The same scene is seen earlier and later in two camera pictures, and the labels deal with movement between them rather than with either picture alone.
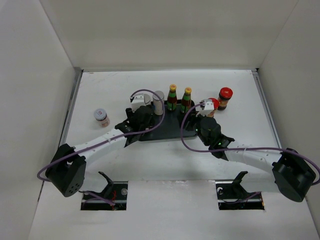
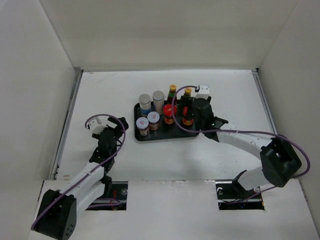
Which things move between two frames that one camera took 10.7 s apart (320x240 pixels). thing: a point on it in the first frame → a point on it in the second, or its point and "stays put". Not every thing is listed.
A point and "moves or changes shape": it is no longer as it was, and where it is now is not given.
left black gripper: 130,113 → 118,132
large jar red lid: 225,93 → 168,117
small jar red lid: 216,105 moves or changes shape
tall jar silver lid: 158,104 stays put
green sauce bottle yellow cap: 172,98 stays put
